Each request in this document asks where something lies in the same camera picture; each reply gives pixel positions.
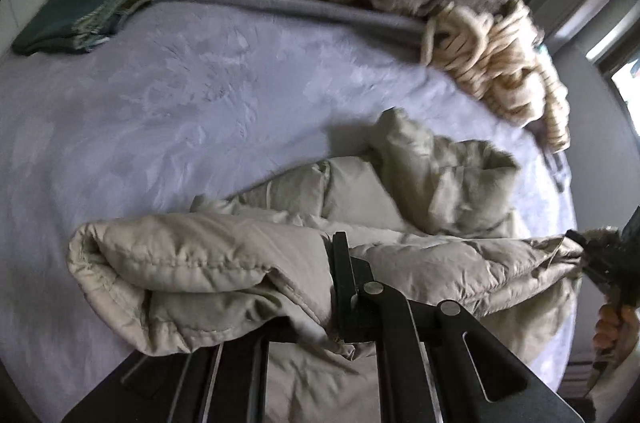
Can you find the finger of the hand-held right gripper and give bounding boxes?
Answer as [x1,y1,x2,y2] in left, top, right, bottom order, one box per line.
[566,229,598,251]
[581,260,612,292]

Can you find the grey garment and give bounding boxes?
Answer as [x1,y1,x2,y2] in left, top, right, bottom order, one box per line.
[540,138,569,192]

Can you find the window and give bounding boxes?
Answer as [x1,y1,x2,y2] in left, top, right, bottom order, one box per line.
[585,18,640,114]

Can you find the person's right hand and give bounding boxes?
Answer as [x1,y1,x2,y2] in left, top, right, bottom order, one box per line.
[592,300,638,354]

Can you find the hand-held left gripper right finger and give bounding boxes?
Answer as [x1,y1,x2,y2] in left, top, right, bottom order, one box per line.
[327,231,596,423]

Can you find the folded dark green jeans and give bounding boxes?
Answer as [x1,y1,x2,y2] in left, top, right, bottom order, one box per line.
[11,0,155,56]

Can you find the cream striped robe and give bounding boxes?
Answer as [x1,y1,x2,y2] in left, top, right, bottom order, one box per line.
[345,0,572,152]

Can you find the bed with lilac bedspread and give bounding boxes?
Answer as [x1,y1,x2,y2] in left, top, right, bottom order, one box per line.
[0,0,581,423]

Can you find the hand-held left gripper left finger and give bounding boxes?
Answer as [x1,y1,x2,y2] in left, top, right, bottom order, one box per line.
[62,334,272,423]

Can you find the beige puffer jacket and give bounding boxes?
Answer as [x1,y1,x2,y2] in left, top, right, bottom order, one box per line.
[66,107,586,423]

